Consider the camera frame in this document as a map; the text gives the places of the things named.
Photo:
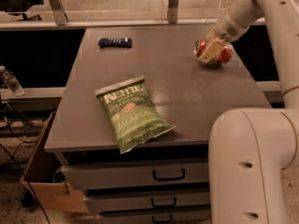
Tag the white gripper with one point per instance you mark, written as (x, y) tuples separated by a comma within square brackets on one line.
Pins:
[(225, 29)]

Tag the red coke can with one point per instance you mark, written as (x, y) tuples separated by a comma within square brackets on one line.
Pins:
[(213, 51)]

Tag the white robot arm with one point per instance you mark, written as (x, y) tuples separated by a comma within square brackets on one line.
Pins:
[(249, 147)]

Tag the green jalapeno chips bag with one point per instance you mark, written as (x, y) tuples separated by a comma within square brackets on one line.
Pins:
[(131, 113)]

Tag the dark blue ridged object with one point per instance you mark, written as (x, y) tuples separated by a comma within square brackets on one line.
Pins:
[(123, 42)]

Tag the top grey drawer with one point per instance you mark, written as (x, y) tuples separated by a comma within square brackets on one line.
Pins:
[(135, 173)]

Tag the grey drawer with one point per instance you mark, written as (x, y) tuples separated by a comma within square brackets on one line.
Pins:
[(135, 173), (150, 200), (156, 216)]

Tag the grey drawer cabinet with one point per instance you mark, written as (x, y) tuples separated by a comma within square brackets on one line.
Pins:
[(185, 93)]

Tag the middle grey drawer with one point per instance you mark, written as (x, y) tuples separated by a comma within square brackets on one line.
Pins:
[(150, 200)]

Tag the bottom grey drawer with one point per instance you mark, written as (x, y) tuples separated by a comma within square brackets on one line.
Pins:
[(156, 216)]

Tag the clear plastic water bottle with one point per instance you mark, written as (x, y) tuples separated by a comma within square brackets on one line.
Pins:
[(11, 81)]

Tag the brown cardboard box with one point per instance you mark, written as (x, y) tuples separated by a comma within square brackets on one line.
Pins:
[(39, 171)]

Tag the metal railing frame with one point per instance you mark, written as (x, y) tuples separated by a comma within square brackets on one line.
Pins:
[(95, 13)]

